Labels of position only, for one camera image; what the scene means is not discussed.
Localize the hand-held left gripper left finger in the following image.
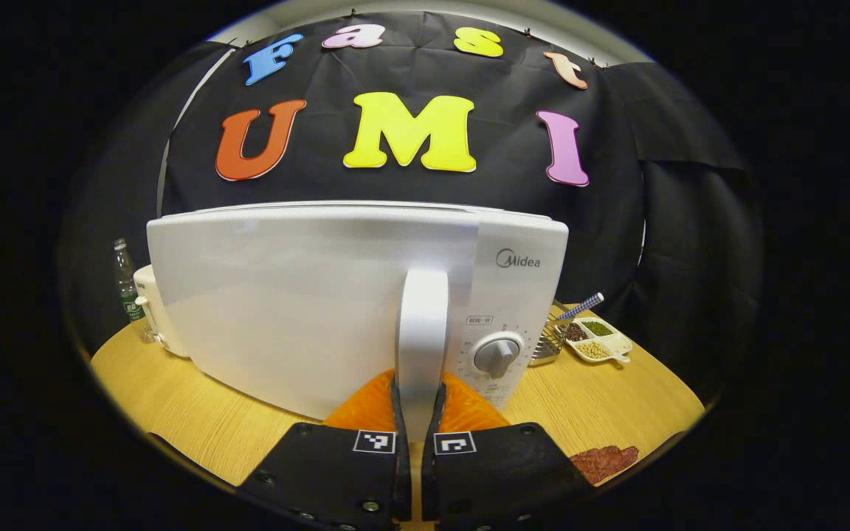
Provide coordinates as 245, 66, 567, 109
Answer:
235, 369, 412, 531

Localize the spoon with chequered handle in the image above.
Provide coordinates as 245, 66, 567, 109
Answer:
554, 292, 606, 323

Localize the white microwave oven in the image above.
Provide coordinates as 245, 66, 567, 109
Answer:
146, 201, 570, 443

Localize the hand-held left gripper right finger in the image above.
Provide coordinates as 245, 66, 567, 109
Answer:
420, 372, 597, 531

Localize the clear plastic bottle green label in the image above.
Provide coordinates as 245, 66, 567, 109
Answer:
114, 238, 159, 345

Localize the white toaster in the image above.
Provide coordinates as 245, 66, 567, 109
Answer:
134, 264, 191, 360

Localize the white divided dish of beans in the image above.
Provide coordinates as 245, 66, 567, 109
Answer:
564, 317, 634, 366

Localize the metal wire basket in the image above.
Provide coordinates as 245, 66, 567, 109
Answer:
528, 322, 567, 368

